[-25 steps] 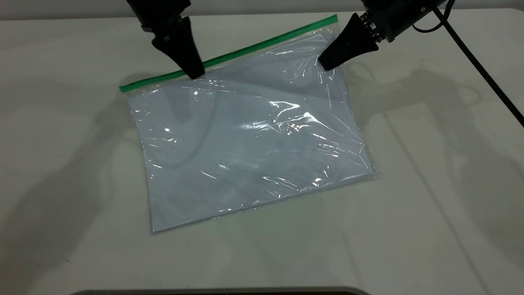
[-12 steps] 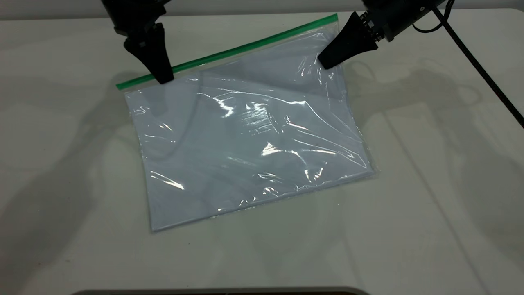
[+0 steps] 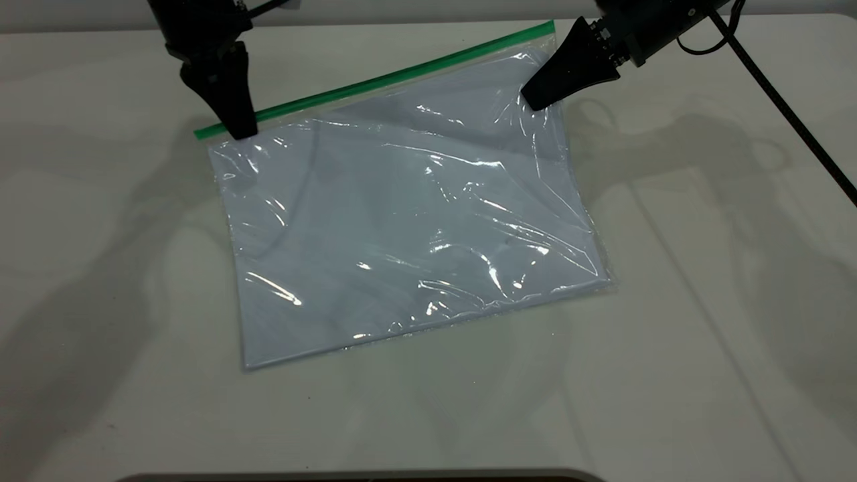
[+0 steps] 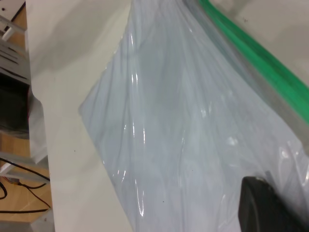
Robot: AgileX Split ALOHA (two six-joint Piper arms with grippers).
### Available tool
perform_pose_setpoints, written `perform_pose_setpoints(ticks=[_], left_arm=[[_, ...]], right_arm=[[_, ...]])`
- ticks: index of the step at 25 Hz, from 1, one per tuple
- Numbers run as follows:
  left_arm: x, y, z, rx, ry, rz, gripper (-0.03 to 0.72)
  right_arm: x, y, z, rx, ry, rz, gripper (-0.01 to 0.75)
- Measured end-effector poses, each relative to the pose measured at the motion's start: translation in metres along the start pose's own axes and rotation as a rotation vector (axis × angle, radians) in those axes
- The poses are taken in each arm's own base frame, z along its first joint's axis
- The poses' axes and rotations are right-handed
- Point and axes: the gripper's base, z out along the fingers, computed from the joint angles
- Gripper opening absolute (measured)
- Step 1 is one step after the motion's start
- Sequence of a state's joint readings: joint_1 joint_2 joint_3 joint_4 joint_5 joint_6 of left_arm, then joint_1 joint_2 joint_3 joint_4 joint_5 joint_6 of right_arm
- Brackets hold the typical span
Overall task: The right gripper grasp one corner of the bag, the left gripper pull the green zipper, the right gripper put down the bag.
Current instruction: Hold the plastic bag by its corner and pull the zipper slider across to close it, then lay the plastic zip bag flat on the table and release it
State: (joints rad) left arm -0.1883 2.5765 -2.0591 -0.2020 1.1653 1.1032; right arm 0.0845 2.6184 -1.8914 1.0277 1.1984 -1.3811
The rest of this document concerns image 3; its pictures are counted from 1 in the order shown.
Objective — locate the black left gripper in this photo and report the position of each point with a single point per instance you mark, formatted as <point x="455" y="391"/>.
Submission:
<point x="201" y="30"/>

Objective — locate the clear zipper bag green strip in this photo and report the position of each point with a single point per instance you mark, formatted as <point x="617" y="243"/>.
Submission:
<point x="402" y="77"/>

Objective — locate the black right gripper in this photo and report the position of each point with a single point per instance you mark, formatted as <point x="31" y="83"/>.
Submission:
<point x="656" y="27"/>

